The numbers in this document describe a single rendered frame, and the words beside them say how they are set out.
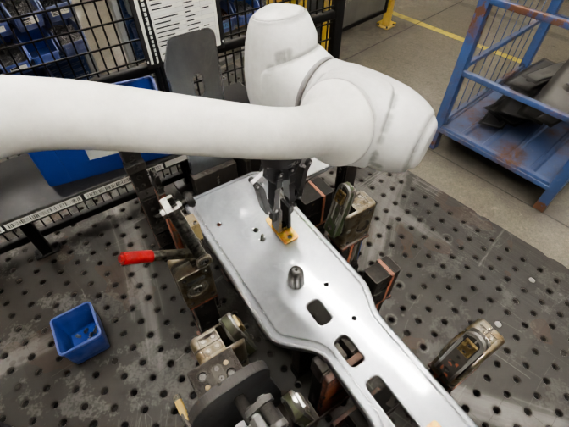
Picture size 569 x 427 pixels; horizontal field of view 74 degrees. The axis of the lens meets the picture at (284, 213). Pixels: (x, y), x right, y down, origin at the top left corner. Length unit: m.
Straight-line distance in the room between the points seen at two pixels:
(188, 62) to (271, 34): 0.33
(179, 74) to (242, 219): 0.33
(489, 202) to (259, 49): 2.15
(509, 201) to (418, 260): 1.46
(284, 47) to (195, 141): 0.21
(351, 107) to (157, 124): 0.20
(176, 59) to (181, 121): 0.46
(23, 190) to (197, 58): 0.51
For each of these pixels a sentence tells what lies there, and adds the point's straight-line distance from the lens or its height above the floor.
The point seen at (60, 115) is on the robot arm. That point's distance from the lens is 0.37.
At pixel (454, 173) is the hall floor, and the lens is 2.64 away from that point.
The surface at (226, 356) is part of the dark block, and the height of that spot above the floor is 1.12.
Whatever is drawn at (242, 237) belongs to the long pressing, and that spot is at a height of 1.00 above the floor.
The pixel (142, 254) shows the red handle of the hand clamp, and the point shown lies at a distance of 0.68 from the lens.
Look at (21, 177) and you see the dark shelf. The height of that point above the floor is 1.03.
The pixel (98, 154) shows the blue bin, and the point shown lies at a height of 1.09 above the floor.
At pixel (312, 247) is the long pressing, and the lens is 0.81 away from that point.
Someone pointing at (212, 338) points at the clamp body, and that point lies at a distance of 0.65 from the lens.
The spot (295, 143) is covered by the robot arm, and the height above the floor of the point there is 1.42.
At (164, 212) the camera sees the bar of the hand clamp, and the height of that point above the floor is 1.21.
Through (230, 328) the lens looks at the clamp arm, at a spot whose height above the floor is 1.10.
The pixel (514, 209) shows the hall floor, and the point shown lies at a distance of 2.58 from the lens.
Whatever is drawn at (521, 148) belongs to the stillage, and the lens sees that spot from 2.74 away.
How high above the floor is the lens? 1.66
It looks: 50 degrees down
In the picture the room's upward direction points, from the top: straight up
